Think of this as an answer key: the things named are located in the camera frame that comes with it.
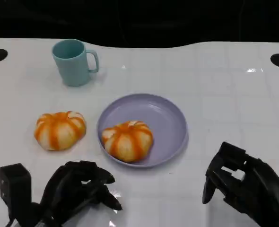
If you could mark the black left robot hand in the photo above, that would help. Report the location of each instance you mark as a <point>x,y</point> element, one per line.
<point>66,189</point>

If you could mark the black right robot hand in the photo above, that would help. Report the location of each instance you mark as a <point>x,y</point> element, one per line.
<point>257,186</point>

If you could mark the lilac plate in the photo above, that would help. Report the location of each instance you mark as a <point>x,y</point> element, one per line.
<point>163,118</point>

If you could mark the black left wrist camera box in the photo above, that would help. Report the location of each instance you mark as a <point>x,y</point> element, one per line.
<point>15,186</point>

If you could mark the pale green mug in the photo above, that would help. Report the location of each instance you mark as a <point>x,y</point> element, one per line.
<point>72,63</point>

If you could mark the orange and white bread roll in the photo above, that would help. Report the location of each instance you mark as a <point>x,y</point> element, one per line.
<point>59,131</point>
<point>127,142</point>

